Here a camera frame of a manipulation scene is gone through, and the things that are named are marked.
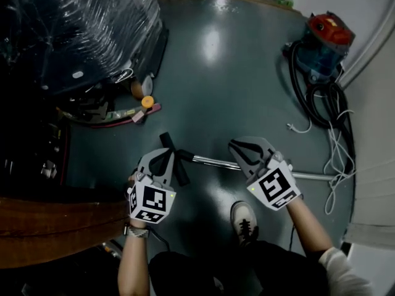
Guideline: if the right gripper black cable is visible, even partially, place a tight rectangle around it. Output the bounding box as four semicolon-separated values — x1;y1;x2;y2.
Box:
288;223;297;252

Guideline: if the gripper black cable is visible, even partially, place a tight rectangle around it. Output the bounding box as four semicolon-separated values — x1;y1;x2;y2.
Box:
288;223;297;252
144;225;172;253

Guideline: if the long pink flat bar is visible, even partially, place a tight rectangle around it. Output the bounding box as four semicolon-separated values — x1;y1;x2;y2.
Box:
91;102;162;130

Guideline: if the white tape roll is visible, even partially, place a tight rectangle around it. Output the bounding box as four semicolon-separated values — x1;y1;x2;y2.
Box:
141;74;154;94

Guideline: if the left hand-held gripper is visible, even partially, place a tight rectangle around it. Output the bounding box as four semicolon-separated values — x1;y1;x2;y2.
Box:
126;147;177;225

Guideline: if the silver metal clip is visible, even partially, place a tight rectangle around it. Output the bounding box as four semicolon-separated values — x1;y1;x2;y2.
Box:
114;68;134;84

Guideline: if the person's left forearm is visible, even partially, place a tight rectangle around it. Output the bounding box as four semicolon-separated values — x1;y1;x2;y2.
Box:
117;219;152;296

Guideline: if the white power cable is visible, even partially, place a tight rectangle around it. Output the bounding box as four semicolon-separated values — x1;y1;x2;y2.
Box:
286;109;358;216

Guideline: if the slanted wooden beam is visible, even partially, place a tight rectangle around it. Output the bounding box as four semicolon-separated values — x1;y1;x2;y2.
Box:
0;195;130;269

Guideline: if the person's right white shoe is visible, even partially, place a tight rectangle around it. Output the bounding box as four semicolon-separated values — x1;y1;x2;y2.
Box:
230;200;260;247

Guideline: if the plastic-wrapped black pallet load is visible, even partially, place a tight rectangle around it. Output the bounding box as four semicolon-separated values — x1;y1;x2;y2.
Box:
0;0;169;95

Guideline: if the metal vacuum tube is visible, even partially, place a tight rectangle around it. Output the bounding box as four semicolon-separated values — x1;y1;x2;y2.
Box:
191;154;336;181

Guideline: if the silver wristwatch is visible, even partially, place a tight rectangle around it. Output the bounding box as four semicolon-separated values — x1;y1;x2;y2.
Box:
124;223;151;239

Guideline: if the red and blue vacuum cleaner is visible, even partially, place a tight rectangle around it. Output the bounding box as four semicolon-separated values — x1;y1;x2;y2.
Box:
304;10;356;84

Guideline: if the brown tape roll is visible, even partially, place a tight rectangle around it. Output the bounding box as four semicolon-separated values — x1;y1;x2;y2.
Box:
130;78;145;101

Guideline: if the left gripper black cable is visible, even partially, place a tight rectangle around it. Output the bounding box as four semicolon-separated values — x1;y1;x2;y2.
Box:
144;225;172;253

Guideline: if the black vacuum hose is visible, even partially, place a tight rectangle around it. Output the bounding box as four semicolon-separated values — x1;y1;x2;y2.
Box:
282;40;356;174

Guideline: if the black vacuum floor nozzle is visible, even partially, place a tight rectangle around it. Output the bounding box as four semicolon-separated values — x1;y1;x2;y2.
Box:
159;131;194;187

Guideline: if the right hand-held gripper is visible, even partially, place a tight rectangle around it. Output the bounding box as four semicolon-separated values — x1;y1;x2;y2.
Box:
227;136;304;212

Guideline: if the small pink box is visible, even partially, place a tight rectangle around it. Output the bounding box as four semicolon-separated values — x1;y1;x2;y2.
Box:
130;109;146;124

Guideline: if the person's right forearm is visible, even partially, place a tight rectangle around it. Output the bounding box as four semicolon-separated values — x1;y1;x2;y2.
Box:
285;199;335;258

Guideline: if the black metal tool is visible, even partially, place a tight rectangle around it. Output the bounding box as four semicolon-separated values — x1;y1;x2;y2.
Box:
78;101;109;123

